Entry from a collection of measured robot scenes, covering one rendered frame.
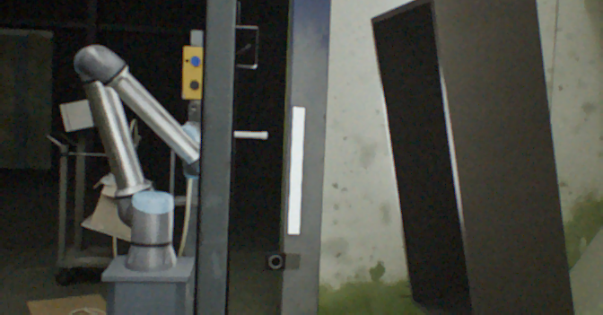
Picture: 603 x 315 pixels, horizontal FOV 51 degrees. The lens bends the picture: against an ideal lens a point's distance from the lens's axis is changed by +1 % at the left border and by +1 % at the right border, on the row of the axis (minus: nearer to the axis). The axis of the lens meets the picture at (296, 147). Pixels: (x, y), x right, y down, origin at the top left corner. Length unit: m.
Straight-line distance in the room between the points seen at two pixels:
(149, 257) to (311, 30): 1.37
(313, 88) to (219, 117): 1.99
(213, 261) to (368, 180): 2.07
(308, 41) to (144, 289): 1.43
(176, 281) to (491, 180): 1.14
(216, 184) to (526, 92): 1.30
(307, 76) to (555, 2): 1.32
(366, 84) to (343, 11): 0.38
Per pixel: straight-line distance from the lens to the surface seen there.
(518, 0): 2.17
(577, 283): 3.52
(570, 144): 3.51
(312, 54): 3.07
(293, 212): 3.07
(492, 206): 2.13
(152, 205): 2.35
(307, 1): 3.10
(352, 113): 3.10
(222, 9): 1.11
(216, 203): 1.11
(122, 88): 2.37
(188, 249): 3.32
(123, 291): 2.36
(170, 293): 2.35
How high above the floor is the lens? 1.24
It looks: 3 degrees down
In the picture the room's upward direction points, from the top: 2 degrees clockwise
